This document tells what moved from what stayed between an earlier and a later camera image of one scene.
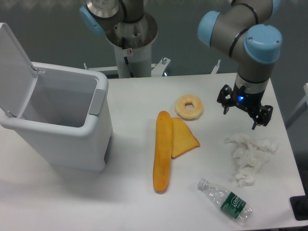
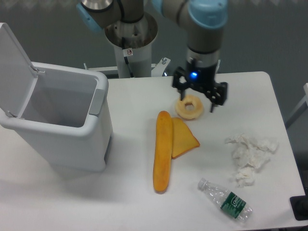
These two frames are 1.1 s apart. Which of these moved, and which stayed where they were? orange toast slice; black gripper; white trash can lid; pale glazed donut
Moved: black gripper
Stayed: orange toast slice; white trash can lid; pale glazed donut
